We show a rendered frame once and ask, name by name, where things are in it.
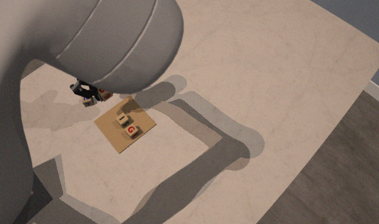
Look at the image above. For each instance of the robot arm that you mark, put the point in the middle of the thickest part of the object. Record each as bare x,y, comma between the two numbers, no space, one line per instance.
120,46

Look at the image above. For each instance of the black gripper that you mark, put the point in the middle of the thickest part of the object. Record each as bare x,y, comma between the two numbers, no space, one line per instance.
78,90

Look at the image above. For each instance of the tan square mat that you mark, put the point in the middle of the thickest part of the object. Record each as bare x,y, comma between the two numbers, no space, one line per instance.
116,135

